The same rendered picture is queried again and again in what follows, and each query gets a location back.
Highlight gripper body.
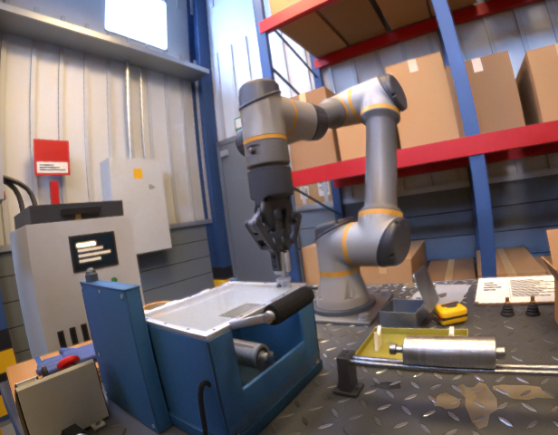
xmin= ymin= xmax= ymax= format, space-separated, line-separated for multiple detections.
xmin=244 ymin=140 xmax=294 ymax=205

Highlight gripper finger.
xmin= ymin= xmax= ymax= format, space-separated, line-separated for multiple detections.
xmin=244 ymin=199 xmax=283 ymax=272
xmin=276 ymin=198 xmax=303 ymax=277

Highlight white hatch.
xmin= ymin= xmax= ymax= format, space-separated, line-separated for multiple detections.
xmin=144 ymin=279 xmax=310 ymax=340

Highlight dark grey roller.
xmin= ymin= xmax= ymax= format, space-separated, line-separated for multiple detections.
xmin=233 ymin=337 xmax=276 ymax=371

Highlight grey open bin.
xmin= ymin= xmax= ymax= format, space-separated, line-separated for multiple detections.
xmin=379 ymin=298 xmax=428 ymax=328

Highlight yellow-green tray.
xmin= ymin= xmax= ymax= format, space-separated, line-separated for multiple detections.
xmin=354 ymin=325 xmax=470 ymax=364

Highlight blue carton erector body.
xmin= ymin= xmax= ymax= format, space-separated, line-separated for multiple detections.
xmin=81 ymin=279 xmax=324 ymax=434

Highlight silver roller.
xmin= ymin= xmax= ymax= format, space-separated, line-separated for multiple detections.
xmin=388 ymin=335 xmax=506 ymax=371

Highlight grey door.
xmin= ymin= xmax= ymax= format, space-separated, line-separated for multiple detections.
xmin=216 ymin=135 xmax=263 ymax=283

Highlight labelled cardboard box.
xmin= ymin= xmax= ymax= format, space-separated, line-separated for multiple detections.
xmin=293 ymin=180 xmax=333 ymax=207

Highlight blue building column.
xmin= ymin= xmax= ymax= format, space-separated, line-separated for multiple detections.
xmin=191 ymin=0 xmax=236 ymax=291

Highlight grey metal sheet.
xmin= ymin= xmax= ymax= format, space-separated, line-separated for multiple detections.
xmin=411 ymin=266 xmax=441 ymax=325

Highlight yellow tape measure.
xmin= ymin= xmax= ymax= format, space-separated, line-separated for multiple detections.
xmin=434 ymin=302 xmax=469 ymax=325

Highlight red and blue shelf rack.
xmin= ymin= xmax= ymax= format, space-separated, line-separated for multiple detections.
xmin=257 ymin=0 xmax=558 ymax=278

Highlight window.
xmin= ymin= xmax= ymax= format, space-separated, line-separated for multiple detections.
xmin=103 ymin=0 xmax=169 ymax=52

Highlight white printed paper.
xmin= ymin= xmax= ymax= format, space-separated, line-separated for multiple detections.
xmin=474 ymin=275 xmax=557 ymax=306

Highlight grey control cabinet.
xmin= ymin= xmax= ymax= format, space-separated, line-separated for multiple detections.
xmin=9 ymin=200 xmax=143 ymax=360

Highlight grey clipboard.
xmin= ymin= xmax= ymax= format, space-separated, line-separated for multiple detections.
xmin=13 ymin=359 xmax=111 ymax=435

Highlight flat brown cardboard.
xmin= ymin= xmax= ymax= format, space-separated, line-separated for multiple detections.
xmin=5 ymin=356 xmax=41 ymax=391

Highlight black-grip hatch handle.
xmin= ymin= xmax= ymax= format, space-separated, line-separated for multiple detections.
xmin=227 ymin=285 xmax=316 ymax=331

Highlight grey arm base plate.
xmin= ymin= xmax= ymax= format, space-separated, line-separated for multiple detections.
xmin=313 ymin=289 xmax=394 ymax=325

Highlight grey wall cabinet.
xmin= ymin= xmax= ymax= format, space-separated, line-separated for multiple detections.
xmin=99 ymin=155 xmax=174 ymax=256

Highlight black end-stop post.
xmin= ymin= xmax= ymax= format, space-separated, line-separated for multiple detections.
xmin=333 ymin=349 xmax=366 ymax=398

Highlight black hooked cable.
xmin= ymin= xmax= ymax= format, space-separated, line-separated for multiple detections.
xmin=197 ymin=379 xmax=214 ymax=426

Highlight red wall sign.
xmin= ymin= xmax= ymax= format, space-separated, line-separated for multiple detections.
xmin=33 ymin=139 xmax=72 ymax=176

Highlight black cables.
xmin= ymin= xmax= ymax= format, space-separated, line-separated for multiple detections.
xmin=2 ymin=175 xmax=39 ymax=212

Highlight grey steel rail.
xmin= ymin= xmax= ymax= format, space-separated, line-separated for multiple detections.
xmin=350 ymin=355 xmax=558 ymax=376

